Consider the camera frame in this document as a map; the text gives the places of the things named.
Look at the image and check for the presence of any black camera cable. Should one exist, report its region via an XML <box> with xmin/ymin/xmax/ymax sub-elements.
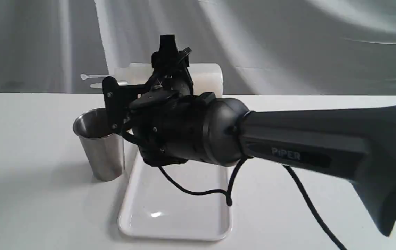
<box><xmin>120</xmin><ymin>118</ymin><xmax>348</xmax><ymax>250</ymax></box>

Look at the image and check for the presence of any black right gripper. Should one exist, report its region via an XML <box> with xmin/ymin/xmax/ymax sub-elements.
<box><xmin>122</xmin><ymin>34</ymin><xmax>216</xmax><ymax>167</ymax></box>

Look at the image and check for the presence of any stainless steel cup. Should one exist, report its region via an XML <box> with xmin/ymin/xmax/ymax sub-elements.
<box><xmin>72</xmin><ymin>108</ymin><xmax>125</xmax><ymax>182</ymax></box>

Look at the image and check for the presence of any translucent squeeze bottle amber liquid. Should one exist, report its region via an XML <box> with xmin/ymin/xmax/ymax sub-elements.
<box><xmin>90</xmin><ymin>62</ymin><xmax>223</xmax><ymax>98</ymax></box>

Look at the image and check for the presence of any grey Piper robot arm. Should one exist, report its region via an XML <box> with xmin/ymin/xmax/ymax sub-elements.
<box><xmin>121</xmin><ymin>35</ymin><xmax>396</xmax><ymax>250</ymax></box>

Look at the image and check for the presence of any white plastic tray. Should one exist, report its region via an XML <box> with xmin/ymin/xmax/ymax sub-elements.
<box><xmin>118</xmin><ymin>152</ymin><xmax>233</xmax><ymax>241</ymax></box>

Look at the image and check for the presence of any grey backdrop cloth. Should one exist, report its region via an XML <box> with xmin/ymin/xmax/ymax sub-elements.
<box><xmin>0</xmin><ymin>0</ymin><xmax>396</xmax><ymax>95</ymax></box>

